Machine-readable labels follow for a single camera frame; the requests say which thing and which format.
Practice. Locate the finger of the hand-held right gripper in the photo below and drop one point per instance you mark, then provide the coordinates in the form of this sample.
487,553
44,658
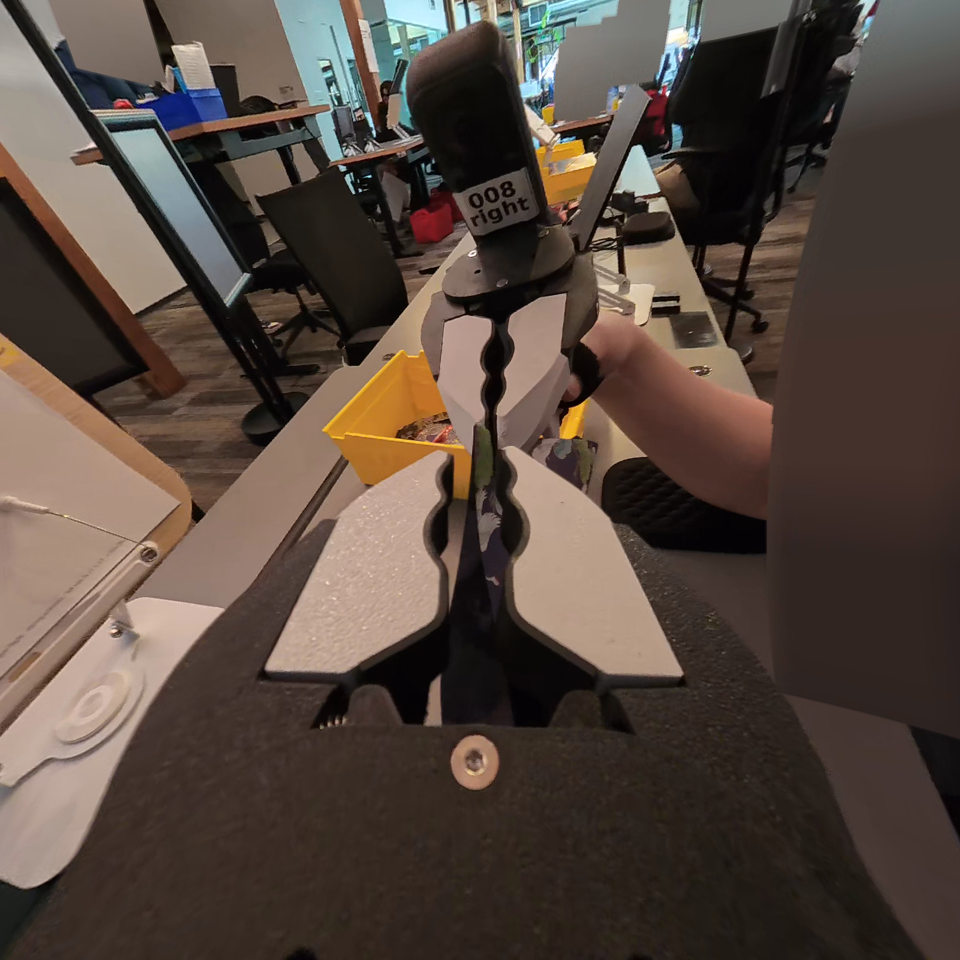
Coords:
461,375
536,360

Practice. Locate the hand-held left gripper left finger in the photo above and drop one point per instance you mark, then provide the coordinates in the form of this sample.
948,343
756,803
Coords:
360,592

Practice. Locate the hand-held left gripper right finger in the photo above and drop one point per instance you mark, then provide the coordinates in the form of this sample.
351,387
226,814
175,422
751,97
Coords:
592,592

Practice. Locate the patterned origami paper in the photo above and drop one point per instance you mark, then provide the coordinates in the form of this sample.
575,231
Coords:
486,469

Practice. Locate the person's right forearm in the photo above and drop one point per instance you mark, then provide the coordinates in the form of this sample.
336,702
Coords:
705,442

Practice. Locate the person's right hand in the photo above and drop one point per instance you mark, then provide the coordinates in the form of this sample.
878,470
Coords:
619,356

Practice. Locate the stack of origami papers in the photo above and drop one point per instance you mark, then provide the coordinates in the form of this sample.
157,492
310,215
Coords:
427,431

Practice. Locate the yellow plastic bin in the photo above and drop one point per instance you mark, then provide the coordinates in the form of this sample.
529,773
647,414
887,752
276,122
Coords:
566,187
375,450

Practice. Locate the red bag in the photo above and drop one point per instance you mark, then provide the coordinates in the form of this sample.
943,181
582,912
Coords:
431,223

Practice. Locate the black padded wrist rest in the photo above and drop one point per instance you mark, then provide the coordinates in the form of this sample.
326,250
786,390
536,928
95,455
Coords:
649,226
675,510

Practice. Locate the black tilted board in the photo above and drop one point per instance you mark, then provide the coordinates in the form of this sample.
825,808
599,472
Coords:
611,172

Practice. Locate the black office chair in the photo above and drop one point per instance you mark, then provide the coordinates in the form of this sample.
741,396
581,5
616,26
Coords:
735,112
330,247

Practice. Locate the wooden standing desk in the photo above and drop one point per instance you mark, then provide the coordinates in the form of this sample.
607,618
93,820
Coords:
247,118

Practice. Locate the wooden instruction board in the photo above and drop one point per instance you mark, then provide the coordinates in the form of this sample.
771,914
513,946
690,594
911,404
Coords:
161,480

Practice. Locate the blue storage box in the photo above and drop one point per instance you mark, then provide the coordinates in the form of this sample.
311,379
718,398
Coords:
195,105

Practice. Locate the white plastic container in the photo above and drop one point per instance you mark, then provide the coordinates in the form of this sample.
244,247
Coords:
191,64

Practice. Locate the grey framed panel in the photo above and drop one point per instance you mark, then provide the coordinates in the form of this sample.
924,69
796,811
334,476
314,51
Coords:
172,202

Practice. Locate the printed instruction sheet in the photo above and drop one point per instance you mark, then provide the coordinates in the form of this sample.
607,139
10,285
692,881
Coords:
60,525

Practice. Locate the black framed screen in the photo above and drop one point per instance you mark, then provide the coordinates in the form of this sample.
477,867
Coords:
52,315

